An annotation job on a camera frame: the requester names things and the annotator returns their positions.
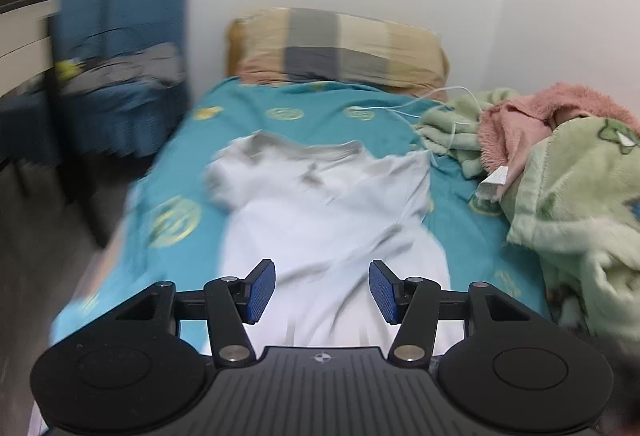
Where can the green fleece blanket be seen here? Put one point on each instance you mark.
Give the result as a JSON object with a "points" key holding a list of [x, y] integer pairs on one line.
{"points": [[575, 211]]}

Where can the blue chair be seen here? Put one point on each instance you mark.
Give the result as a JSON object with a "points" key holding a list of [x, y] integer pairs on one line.
{"points": [[127, 51]]}

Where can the teal patterned bed sheet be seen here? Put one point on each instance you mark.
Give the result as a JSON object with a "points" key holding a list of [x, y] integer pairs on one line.
{"points": [[280, 126]]}

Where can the grey cloth on chair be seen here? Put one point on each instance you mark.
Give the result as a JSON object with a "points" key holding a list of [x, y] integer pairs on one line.
{"points": [[122, 68]]}

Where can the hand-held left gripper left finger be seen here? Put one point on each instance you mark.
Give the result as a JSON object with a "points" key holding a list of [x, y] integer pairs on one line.
{"points": [[260, 288]]}

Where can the white t-shirt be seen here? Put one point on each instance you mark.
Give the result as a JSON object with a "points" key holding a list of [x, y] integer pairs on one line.
{"points": [[325, 236]]}

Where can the pink fleece blanket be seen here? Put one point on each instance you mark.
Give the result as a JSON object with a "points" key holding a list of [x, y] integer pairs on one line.
{"points": [[520, 126]]}

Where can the plaid pillow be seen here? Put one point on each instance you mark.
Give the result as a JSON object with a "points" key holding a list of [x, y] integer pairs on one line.
{"points": [[335, 47]]}

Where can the white blanket label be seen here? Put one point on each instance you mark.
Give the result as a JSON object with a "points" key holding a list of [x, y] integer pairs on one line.
{"points": [[492, 183]]}

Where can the white desk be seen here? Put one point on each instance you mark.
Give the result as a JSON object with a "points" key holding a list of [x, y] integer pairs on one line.
{"points": [[25, 36]]}

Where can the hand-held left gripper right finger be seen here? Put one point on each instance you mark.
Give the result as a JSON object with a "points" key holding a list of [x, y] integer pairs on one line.
{"points": [[384, 288]]}

